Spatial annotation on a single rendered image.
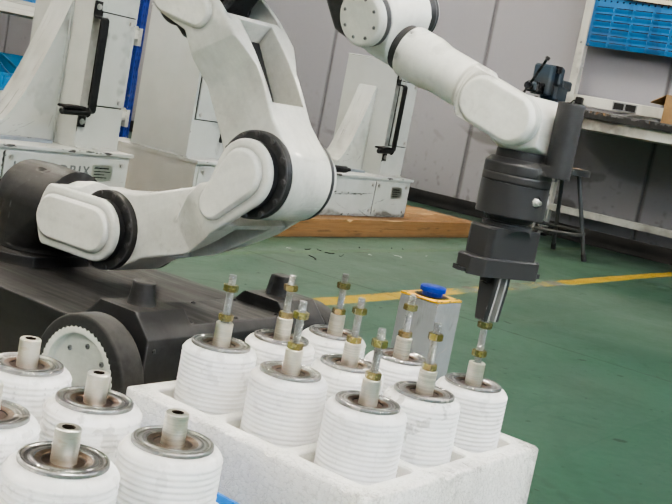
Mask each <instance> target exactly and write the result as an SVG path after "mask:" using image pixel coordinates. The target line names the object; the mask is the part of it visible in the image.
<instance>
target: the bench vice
mask: <svg viewBox="0 0 672 504"><path fill-rule="evenodd" d="M549 60H550V57H549V56H546V57H545V60H544V62H543V63H536V64H535V67H534V72H533V77H532V79H531V80H528V81H526V82H525V83H524V87H525V89H524V90H523V93H525V92H526V91H530V93H533V94H539V95H540V98H542V99H546V100H549V101H553V102H557V103H558V101H565V100H566V96H567V92H570V91H571V87H572V83H571V82H568V81H564V80H563V79H564V74H565V69H564V68H563V67H560V66H555V65H549V64H546V62H547V61H549Z"/></svg>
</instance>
